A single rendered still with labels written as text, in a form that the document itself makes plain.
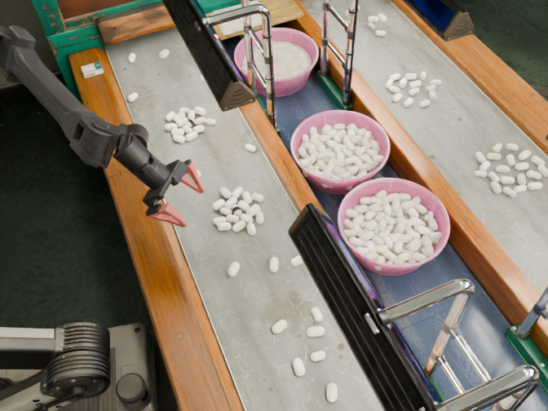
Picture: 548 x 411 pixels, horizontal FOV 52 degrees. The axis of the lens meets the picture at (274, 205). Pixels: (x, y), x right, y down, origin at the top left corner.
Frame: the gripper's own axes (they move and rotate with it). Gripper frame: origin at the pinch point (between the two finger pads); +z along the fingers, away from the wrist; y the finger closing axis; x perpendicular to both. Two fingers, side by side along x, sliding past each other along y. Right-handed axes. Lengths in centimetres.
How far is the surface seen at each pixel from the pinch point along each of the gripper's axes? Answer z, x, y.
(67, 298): 26, -112, -7
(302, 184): 22.6, 4.5, -24.7
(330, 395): 36.1, 20.2, 25.2
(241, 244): 18.6, -4.3, -4.4
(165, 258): 7.2, -14.2, 6.1
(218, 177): 10.0, -14.7, -22.8
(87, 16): -38, -52, -63
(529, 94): 56, 45, -76
